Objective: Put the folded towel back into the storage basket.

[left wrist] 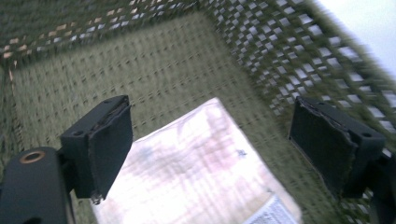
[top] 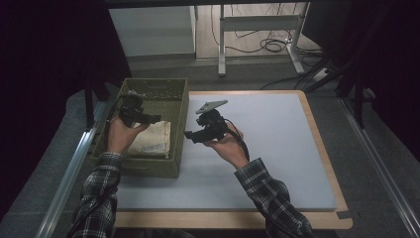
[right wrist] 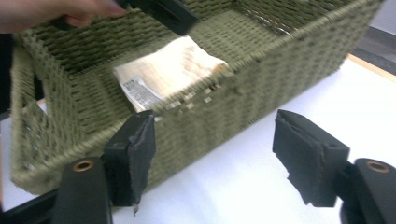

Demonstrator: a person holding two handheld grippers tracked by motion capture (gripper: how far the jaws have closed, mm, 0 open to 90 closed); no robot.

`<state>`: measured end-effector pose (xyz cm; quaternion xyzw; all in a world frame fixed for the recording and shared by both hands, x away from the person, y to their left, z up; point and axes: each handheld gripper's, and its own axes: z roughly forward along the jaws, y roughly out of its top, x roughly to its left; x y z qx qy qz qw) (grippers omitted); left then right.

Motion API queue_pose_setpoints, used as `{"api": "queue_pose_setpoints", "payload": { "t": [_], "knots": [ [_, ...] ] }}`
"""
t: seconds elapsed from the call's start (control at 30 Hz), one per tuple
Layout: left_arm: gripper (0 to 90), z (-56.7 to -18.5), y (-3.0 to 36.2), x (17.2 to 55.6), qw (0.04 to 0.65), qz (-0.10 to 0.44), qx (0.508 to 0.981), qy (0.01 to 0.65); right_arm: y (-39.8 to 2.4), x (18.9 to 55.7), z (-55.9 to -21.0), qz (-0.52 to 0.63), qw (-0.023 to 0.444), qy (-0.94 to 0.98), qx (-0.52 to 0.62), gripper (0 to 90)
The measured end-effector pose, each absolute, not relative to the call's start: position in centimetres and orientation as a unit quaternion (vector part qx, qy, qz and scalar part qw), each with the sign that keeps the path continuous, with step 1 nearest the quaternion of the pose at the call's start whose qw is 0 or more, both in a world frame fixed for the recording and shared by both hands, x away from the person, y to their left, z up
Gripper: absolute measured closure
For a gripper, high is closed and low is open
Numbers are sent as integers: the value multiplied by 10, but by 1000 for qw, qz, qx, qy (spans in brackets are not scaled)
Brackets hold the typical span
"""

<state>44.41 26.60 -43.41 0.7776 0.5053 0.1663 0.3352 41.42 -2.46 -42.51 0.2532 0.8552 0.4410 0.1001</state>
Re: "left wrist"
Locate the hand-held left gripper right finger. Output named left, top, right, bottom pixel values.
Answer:
left=288, top=95, right=388, bottom=200

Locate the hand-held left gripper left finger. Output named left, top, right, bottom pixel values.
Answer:
left=59, top=94, right=134, bottom=205

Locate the pale yellow egg-print cloth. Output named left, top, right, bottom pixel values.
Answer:
left=92, top=96, right=304, bottom=224

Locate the green woven basket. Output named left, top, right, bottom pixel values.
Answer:
left=0, top=0, right=396, bottom=224

